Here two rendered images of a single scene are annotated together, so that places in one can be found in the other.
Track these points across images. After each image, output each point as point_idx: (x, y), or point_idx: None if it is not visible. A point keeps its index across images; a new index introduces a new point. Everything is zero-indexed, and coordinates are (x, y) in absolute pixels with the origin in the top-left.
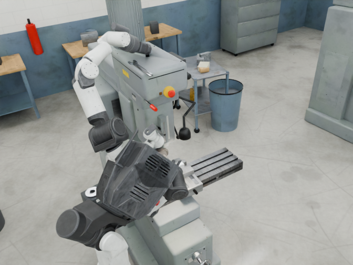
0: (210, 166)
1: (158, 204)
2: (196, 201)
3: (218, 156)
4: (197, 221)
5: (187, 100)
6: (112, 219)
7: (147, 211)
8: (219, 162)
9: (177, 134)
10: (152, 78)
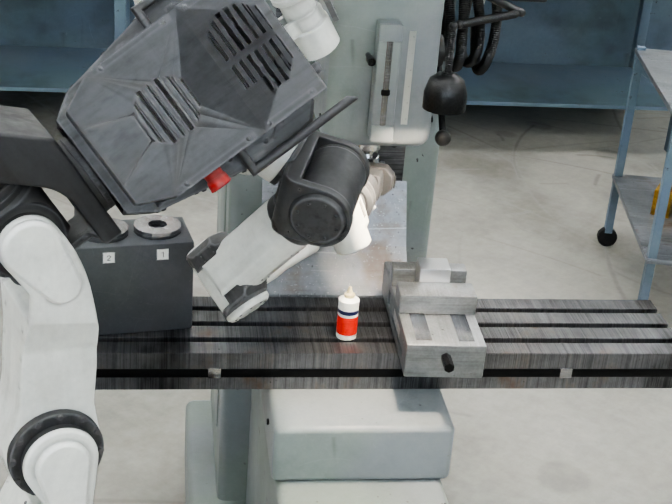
0: (556, 329)
1: (255, 256)
2: (446, 413)
3: (604, 315)
4: (426, 487)
5: (501, 3)
6: (64, 180)
7: (173, 185)
8: (598, 331)
9: (443, 129)
10: None
